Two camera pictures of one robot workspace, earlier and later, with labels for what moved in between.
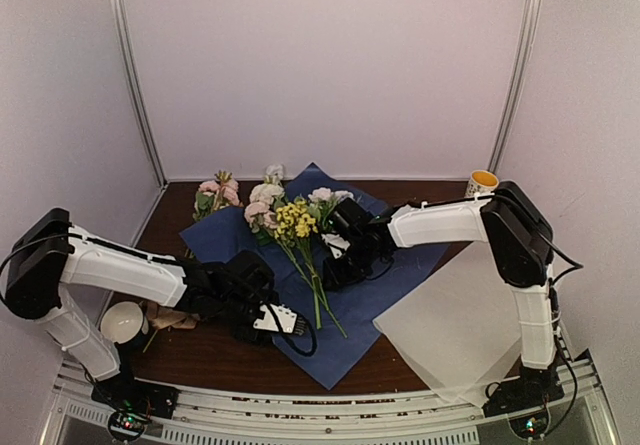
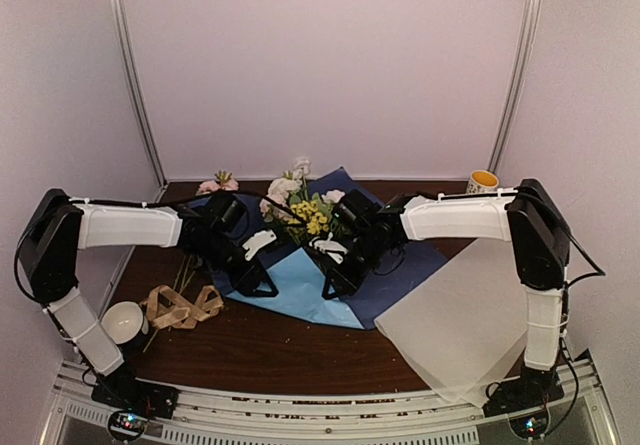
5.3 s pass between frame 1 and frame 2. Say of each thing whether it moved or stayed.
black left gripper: moved
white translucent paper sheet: stayed
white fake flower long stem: moved
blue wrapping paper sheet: moved
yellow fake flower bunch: moved
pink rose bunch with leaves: stayed
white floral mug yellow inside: stayed
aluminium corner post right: stayed
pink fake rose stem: moved
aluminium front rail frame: stayed
